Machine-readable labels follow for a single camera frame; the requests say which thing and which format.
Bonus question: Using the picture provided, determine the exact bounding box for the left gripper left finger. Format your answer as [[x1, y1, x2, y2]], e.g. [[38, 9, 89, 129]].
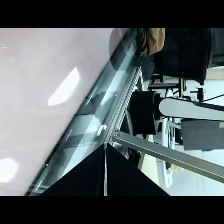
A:
[[41, 143, 106, 197]]

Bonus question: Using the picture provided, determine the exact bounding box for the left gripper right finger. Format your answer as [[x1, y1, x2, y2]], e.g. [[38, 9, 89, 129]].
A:
[[106, 143, 170, 197]]

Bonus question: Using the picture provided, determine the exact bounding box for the brown garment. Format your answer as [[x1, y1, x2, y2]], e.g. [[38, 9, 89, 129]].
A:
[[139, 28, 166, 57]]

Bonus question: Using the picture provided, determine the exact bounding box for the black garment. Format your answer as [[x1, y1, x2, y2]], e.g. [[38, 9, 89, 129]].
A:
[[153, 28, 213, 86]]

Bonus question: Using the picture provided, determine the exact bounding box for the silver frame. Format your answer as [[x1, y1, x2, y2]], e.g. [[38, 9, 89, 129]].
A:
[[101, 64, 224, 188]]

